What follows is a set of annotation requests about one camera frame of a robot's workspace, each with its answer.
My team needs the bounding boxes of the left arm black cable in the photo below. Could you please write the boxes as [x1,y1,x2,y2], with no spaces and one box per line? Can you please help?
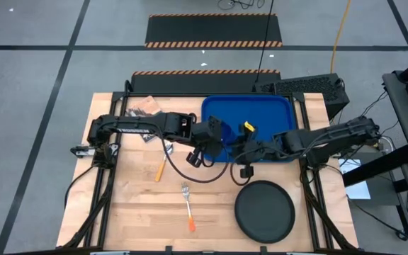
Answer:
[159,134,230,184]

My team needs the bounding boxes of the fork with orange handle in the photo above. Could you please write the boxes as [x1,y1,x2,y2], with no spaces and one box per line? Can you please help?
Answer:
[181,181,197,234]

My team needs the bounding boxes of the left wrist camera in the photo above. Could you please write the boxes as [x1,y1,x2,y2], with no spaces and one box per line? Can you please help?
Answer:
[186,148,205,169]

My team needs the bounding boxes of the silver clamp bracket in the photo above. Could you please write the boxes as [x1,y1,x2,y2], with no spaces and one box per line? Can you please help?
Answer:
[70,144,96,158]

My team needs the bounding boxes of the black coiled floor cable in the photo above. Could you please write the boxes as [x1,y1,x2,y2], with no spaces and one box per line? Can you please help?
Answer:
[217,0,266,11]

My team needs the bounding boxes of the black round plate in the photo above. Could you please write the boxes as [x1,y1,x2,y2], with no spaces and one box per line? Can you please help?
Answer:
[234,180,296,244]

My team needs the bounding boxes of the black hazard-striped floor mat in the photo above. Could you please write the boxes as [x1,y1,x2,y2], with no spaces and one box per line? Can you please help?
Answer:
[130,69,282,95]
[144,13,283,49]

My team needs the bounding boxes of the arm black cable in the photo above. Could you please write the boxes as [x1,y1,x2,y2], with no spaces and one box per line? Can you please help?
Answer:
[229,161,251,187]
[159,134,230,184]

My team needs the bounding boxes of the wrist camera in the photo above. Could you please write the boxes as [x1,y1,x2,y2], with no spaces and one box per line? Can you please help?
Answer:
[186,148,205,169]
[240,164,255,179]

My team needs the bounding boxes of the black perforated computer case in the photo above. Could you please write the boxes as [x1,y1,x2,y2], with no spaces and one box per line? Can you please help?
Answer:
[253,72,351,121]

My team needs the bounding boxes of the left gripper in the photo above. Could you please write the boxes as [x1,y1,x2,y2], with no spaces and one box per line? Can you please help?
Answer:
[192,115,227,163]

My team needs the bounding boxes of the long black floor cable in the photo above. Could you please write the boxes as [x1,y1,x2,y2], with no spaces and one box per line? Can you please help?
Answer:
[345,194,408,251]

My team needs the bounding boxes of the black aluminium table frame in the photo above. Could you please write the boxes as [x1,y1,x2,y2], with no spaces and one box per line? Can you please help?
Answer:
[57,90,359,255]

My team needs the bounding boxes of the spoon with orange handle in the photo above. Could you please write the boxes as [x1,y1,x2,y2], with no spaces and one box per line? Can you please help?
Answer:
[154,143,174,183]

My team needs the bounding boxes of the yellow hanging cable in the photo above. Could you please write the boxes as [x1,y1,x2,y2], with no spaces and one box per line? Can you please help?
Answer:
[329,0,353,74]

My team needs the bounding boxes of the white paper sheet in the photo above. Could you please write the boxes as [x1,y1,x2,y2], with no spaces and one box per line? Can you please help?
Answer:
[338,158,372,200]

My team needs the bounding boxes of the black hanging cable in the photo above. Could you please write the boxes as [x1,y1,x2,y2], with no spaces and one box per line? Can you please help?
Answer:
[254,0,276,86]

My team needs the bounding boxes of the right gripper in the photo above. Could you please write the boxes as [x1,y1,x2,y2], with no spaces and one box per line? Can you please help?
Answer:
[230,122,278,166]

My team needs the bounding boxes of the blue plastic tray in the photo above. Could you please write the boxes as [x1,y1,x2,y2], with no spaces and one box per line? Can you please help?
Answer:
[200,94,298,164]

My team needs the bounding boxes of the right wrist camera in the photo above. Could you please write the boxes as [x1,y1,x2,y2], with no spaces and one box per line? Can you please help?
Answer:
[240,164,255,179]

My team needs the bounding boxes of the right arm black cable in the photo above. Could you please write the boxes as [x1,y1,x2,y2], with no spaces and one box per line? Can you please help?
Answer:
[229,161,251,187]

